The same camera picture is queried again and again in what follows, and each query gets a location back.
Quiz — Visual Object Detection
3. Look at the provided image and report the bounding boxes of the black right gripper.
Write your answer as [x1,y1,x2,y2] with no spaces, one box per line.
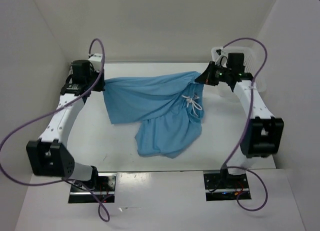
[195,61,232,86]

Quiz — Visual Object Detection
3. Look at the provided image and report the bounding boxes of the light blue shorts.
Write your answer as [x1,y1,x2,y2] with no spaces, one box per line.
[103,71,205,159]

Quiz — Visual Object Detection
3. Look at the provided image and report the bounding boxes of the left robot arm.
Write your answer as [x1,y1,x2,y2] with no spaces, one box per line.
[26,55,105,191]

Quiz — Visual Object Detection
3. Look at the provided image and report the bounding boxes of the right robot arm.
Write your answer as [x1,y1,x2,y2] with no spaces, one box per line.
[195,49,284,188]

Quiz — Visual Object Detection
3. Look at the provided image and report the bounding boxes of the white plastic basket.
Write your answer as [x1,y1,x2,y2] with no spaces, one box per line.
[217,46,267,102]

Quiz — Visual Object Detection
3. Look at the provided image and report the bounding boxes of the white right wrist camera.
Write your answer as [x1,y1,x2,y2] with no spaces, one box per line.
[215,48,228,67]

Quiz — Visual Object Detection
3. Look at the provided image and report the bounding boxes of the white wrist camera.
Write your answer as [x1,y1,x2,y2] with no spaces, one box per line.
[215,48,228,67]
[87,53,105,73]

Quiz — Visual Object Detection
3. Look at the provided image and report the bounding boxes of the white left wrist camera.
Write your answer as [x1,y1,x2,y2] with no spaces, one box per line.
[87,53,105,73]

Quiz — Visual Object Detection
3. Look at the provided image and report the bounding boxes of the aluminium table edge rail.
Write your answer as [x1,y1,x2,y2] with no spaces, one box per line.
[68,62,73,75]

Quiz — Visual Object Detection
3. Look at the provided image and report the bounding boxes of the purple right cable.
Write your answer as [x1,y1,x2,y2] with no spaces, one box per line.
[221,37,270,212]

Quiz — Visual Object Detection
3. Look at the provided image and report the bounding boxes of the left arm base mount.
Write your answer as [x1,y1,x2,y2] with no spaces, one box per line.
[68,172,117,204]

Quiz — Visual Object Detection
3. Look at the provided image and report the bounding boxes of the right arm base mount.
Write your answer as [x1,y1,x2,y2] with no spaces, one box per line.
[203,170,252,202]

